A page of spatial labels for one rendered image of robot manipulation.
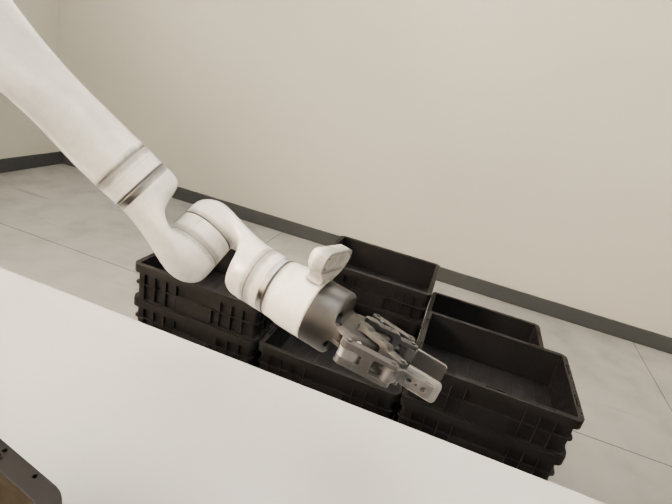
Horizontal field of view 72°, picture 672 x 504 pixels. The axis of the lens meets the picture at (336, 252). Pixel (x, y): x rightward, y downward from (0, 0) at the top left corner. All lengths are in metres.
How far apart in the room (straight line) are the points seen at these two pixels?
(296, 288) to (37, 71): 0.33
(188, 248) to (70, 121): 0.17
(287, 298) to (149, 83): 3.39
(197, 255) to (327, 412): 0.36
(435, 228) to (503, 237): 0.43
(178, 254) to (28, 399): 0.35
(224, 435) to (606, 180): 2.70
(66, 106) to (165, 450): 0.44
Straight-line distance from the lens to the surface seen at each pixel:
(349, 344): 0.45
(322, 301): 0.49
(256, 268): 0.51
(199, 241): 0.55
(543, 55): 2.98
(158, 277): 1.36
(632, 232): 3.18
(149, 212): 0.54
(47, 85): 0.55
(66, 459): 0.70
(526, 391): 1.42
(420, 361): 0.53
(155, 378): 0.80
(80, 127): 0.55
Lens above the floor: 1.21
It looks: 22 degrees down
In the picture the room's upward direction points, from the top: 12 degrees clockwise
